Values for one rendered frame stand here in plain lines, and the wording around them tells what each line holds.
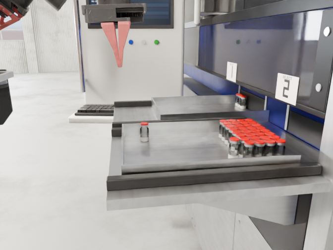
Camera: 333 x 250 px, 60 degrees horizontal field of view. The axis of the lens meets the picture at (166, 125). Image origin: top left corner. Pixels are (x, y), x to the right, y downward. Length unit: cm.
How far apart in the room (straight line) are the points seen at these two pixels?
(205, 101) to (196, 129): 36
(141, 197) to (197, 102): 70
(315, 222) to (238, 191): 20
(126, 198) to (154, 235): 136
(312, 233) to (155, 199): 34
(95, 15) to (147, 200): 31
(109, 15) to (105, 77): 98
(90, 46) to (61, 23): 944
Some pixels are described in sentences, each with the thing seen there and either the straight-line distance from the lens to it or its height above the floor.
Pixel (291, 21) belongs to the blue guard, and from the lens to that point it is 72.
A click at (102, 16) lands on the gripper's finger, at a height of 116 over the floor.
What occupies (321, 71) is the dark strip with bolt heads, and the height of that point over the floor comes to 107.
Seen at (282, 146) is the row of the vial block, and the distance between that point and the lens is 64.
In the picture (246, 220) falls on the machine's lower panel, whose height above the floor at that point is 58.
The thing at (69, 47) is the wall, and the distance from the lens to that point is 1091.
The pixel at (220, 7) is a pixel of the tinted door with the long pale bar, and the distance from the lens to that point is 118.
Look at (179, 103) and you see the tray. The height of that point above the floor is 89.
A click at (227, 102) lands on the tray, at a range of 116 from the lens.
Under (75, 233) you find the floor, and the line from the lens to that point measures 194.
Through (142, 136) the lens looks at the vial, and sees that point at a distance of 71.
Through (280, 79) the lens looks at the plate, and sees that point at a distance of 73.
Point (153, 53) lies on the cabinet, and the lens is 141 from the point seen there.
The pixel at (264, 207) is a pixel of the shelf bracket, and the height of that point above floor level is 78.
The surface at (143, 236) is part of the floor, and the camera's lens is 184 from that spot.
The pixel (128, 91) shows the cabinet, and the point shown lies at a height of 88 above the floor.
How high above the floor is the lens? 113
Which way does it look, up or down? 17 degrees down
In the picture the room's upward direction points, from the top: straight up
